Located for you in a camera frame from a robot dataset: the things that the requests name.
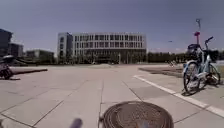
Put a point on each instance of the parked two-wheeled vehicle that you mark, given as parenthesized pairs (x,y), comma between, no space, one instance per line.
(5,68)

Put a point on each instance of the pole with red sign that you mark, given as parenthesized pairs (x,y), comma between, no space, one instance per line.
(197,33)

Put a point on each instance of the large pale multi-storey building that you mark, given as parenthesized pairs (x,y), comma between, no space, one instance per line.
(106,46)

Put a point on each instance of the low grey building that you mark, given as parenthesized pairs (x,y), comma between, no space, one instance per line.
(40,55)

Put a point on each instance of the row of dark trees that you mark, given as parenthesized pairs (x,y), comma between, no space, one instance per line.
(170,57)

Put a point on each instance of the dark planting bed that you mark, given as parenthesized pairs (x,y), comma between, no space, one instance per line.
(163,70)

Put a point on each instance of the round metal manhole cover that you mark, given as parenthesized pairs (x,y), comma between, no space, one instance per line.
(136,116)

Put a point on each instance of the dark building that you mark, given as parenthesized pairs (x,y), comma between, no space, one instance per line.
(8,45)

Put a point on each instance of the blue and white bicycle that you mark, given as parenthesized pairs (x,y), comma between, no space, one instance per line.
(199,68)

